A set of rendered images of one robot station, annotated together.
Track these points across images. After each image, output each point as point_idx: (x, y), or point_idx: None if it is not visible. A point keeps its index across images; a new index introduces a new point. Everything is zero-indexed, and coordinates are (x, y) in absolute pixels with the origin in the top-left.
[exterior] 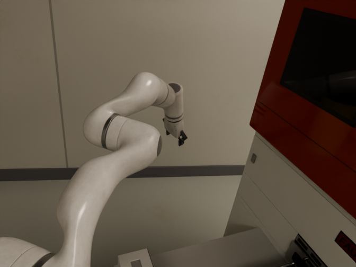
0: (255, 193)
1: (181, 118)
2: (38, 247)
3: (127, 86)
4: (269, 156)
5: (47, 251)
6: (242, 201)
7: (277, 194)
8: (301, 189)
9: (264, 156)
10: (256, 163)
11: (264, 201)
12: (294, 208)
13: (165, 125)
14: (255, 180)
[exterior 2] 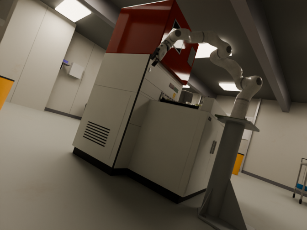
0: (149, 86)
1: None
2: (246, 77)
3: (218, 36)
4: (156, 67)
5: (245, 77)
6: (143, 93)
7: (157, 81)
8: (163, 75)
9: (154, 67)
10: (150, 72)
11: (152, 86)
12: (161, 83)
13: (161, 52)
14: (149, 80)
